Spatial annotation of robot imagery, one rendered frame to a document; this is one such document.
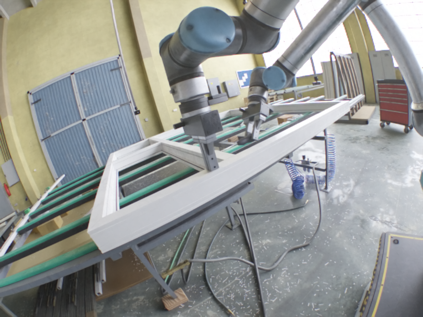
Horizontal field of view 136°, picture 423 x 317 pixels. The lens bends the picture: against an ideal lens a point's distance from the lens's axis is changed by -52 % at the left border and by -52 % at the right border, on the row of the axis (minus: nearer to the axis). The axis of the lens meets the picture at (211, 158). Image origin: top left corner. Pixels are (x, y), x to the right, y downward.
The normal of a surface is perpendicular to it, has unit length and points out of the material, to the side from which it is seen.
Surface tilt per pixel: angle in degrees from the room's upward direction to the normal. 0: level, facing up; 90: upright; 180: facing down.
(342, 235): 0
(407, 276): 0
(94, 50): 90
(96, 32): 90
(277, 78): 93
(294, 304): 0
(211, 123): 90
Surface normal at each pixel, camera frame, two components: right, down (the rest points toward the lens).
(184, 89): -0.13, 0.36
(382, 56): -0.81, 0.39
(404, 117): -0.95, 0.31
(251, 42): 0.51, 0.76
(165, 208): 0.49, 0.15
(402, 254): -0.27, -0.91
